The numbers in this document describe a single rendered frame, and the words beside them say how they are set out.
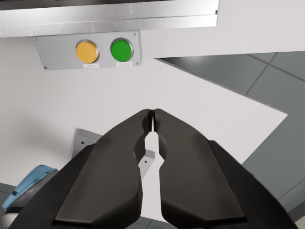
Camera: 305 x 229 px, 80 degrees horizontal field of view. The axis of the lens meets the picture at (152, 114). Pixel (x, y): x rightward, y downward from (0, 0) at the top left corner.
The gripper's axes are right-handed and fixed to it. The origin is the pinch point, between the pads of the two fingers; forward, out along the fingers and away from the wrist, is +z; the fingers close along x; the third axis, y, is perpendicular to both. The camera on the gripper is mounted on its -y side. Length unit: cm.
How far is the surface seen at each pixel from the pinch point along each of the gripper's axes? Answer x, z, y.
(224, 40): 17.2, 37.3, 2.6
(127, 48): -5.2, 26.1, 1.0
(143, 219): -26, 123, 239
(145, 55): -2.7, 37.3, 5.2
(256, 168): 99, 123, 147
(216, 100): 17.4, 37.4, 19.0
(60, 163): -37, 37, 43
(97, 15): -10.2, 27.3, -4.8
